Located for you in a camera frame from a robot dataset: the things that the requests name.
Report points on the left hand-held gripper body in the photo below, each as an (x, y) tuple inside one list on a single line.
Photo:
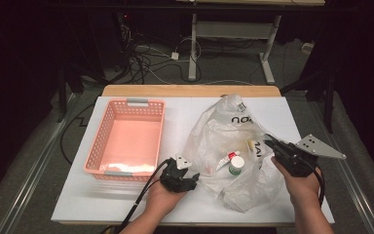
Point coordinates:
[(175, 180)]

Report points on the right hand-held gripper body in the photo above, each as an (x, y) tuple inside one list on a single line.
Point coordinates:
[(297, 161)]

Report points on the red and white ointment tube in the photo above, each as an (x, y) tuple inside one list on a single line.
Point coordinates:
[(229, 159)]

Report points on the white capped medicine bottle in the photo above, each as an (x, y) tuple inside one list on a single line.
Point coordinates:
[(237, 164)]

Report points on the clear printed plastic bag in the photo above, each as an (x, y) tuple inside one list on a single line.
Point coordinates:
[(220, 133)]

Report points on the pink perforated plastic basket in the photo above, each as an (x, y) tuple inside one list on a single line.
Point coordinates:
[(126, 139)]

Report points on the person's left hand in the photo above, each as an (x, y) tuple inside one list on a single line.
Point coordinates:
[(164, 198)]

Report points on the person's right hand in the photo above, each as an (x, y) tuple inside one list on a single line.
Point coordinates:
[(300, 188)]

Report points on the silver foil blister pack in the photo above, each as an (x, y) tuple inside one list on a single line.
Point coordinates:
[(126, 167)]

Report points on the black metal stand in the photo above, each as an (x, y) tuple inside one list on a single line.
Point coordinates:
[(65, 87), (324, 94)]

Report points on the white board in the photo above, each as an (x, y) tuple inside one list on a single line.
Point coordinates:
[(181, 110)]

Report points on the wooden table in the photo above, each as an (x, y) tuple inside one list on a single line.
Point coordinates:
[(175, 90)]

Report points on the white power adapter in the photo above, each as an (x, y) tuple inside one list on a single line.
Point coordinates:
[(175, 56)]

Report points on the metal floor rail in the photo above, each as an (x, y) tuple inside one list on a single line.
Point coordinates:
[(35, 165), (354, 188)]

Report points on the white metal desk frame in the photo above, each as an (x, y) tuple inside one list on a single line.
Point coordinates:
[(230, 31)]

